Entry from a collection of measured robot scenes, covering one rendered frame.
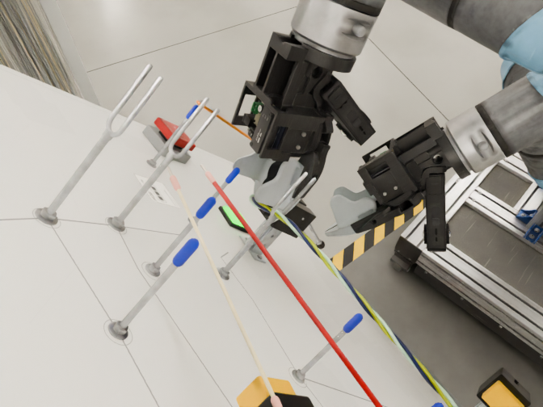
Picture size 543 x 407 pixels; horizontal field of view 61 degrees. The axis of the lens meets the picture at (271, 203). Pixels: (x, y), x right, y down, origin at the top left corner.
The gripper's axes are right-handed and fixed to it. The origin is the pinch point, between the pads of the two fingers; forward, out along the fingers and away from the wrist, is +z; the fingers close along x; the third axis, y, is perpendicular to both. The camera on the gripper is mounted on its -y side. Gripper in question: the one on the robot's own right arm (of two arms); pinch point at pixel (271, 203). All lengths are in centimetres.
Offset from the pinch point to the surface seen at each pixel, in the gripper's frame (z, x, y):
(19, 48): 11, -65, 19
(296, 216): 0.5, 2.0, -3.0
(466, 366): 72, 1, -112
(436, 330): 70, -13, -110
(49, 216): -4.9, 7.1, 26.8
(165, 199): 2.4, -4.3, 11.9
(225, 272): 3.0, 7.7, 9.2
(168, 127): 1.1, -19.3, 6.5
